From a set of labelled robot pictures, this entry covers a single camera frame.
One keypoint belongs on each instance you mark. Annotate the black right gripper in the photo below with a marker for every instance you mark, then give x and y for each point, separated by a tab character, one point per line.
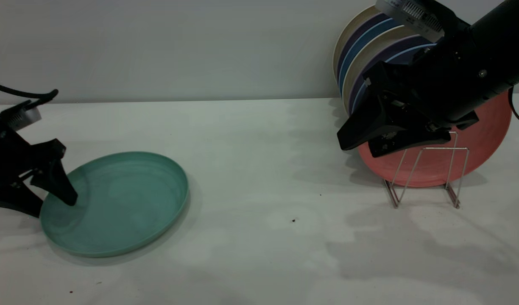
429	84

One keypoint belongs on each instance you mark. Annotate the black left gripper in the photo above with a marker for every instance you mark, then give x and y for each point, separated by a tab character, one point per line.
7	156

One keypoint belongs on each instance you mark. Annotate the green round plate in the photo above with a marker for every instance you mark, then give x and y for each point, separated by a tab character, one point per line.
124	203

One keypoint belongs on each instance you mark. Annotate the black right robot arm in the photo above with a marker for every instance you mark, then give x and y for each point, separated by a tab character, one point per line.
505	42

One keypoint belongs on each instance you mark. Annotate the pink round plate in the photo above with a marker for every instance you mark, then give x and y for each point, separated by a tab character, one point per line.
429	169

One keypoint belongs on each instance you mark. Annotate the dark purple round plate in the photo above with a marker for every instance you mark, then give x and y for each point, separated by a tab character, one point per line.
395	47
369	24

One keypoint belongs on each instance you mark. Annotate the beige round plate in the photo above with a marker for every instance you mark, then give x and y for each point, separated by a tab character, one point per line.
356	22
378	42

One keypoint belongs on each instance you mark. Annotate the teal blue round plate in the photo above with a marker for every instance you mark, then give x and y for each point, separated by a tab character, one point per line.
361	40

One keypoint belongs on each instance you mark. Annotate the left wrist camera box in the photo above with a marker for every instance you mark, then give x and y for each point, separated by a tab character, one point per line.
24	118

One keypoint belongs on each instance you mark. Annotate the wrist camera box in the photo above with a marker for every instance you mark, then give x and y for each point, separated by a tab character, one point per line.
24	118
412	12

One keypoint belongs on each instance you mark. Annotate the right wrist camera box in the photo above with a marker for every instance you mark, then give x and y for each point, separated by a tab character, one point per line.
412	12

